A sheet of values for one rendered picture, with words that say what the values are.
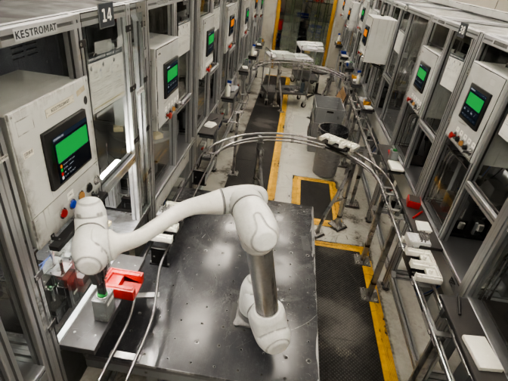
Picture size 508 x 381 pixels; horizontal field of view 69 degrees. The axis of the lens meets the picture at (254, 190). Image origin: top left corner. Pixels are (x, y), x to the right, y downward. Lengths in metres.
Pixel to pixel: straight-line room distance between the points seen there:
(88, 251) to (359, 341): 2.18
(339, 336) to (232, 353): 1.22
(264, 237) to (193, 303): 0.90
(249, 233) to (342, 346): 1.78
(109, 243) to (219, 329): 0.89
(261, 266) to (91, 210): 0.63
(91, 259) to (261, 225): 0.54
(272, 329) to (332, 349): 1.22
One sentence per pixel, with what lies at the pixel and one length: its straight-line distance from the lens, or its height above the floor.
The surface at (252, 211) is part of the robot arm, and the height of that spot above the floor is 1.50.
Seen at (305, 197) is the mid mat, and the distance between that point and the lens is 4.31.
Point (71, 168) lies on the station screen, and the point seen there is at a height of 1.57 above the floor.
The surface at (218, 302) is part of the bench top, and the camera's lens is 2.08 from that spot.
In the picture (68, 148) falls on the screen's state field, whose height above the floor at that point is 1.65.
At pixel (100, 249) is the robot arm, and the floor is 1.43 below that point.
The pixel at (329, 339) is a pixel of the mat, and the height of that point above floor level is 0.01.
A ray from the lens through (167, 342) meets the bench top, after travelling 1.93.
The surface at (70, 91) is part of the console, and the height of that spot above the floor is 1.81.
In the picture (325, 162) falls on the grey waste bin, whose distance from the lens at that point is 4.72.
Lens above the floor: 2.23
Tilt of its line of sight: 31 degrees down
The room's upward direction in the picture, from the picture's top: 7 degrees clockwise
